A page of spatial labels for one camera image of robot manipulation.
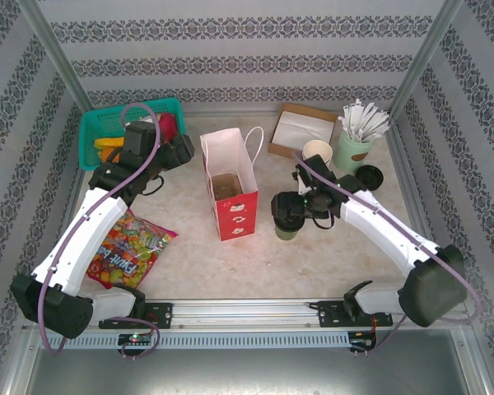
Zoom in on aluminium back rail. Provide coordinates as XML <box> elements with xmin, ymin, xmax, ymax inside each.
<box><xmin>183</xmin><ymin>109</ymin><xmax>396</xmax><ymax>119</ymax></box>

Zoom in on grey metal sheet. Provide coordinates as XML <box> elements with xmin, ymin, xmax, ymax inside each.
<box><xmin>7</xmin><ymin>328</ymin><xmax>487</xmax><ymax>395</ymax></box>

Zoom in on green paper coffee cup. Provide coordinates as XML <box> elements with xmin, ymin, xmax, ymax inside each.
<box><xmin>274</xmin><ymin>225</ymin><xmax>302</xmax><ymax>242</ymax></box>

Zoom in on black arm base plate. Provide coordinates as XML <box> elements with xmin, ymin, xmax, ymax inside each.
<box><xmin>98</xmin><ymin>302</ymin><xmax>174</xmax><ymax>330</ymax></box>
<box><xmin>316</xmin><ymin>299</ymin><xmax>395</xmax><ymax>329</ymax></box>

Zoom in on pink dragon fruit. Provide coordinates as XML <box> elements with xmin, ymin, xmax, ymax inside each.
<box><xmin>158</xmin><ymin>113</ymin><xmax>179</xmax><ymax>143</ymax></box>

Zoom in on brown pulp cup carrier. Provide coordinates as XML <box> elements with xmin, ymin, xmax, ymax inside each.
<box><xmin>211</xmin><ymin>172</ymin><xmax>245</xmax><ymax>202</ymax></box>

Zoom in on black plastic cup lid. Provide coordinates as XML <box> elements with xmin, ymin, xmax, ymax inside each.
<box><xmin>356</xmin><ymin>164</ymin><xmax>384</xmax><ymax>193</ymax></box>
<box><xmin>273</xmin><ymin>213</ymin><xmax>306</xmax><ymax>232</ymax></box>

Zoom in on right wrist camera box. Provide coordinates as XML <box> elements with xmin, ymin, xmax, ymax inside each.
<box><xmin>294</xmin><ymin>154</ymin><xmax>337</xmax><ymax>195</ymax></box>

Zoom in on grey slotted cable duct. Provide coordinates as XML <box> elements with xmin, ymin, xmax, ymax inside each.
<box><xmin>39</xmin><ymin>332</ymin><xmax>351</xmax><ymax>349</ymax></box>

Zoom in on colourful fruit candy bag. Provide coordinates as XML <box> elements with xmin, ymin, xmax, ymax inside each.
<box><xmin>86</xmin><ymin>207</ymin><xmax>179</xmax><ymax>290</ymax></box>

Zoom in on teal plastic basket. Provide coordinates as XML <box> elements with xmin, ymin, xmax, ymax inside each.
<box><xmin>78</xmin><ymin>96</ymin><xmax>189</xmax><ymax>172</ymax></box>

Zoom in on white red-printed paper bag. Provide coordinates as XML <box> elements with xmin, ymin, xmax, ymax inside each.
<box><xmin>199</xmin><ymin>126</ymin><xmax>265</xmax><ymax>242</ymax></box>

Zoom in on mint green holder cup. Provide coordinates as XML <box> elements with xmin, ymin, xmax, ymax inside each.
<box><xmin>333</xmin><ymin>129</ymin><xmax>375</xmax><ymax>174</ymax></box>

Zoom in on yellow banana bunch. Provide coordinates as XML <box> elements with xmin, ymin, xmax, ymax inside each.
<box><xmin>93</xmin><ymin>137</ymin><xmax>127</xmax><ymax>150</ymax></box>

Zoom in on white wrapped straw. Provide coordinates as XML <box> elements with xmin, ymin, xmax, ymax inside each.
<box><xmin>370</xmin><ymin>121</ymin><xmax>392</xmax><ymax>146</ymax></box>
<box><xmin>343</xmin><ymin>105</ymin><xmax>360</xmax><ymax>143</ymax></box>
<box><xmin>337</xmin><ymin>116</ymin><xmax>355</xmax><ymax>143</ymax></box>
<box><xmin>366</xmin><ymin>111</ymin><xmax>390</xmax><ymax>145</ymax></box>
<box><xmin>360</xmin><ymin>104</ymin><xmax>378</xmax><ymax>145</ymax></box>
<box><xmin>352</xmin><ymin>99</ymin><xmax>367</xmax><ymax>143</ymax></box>

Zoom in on aluminium frame post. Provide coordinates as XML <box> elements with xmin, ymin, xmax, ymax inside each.
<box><xmin>16</xmin><ymin>0</ymin><xmax>87</xmax><ymax>114</ymax></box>
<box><xmin>389</xmin><ymin>0</ymin><xmax>464</xmax><ymax>119</ymax></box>

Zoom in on aluminium mounting rail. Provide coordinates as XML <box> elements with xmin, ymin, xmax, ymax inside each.
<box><xmin>22</xmin><ymin>298</ymin><xmax>473</xmax><ymax>330</ymax></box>

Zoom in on stack of green paper cups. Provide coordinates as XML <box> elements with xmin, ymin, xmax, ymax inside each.
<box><xmin>302</xmin><ymin>139</ymin><xmax>334</xmax><ymax>170</ymax></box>

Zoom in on brown cardboard napkin box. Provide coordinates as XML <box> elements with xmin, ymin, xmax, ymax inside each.
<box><xmin>266</xmin><ymin>101</ymin><xmax>339</xmax><ymax>160</ymax></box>

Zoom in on white paper napkins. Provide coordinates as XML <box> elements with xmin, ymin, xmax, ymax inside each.
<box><xmin>273</xmin><ymin>109</ymin><xmax>335</xmax><ymax>150</ymax></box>

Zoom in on purple cable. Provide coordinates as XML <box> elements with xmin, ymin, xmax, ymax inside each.
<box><xmin>36</xmin><ymin>102</ymin><xmax>162</xmax><ymax>358</ymax></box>
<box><xmin>292</xmin><ymin>150</ymin><xmax>483</xmax><ymax>359</ymax></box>

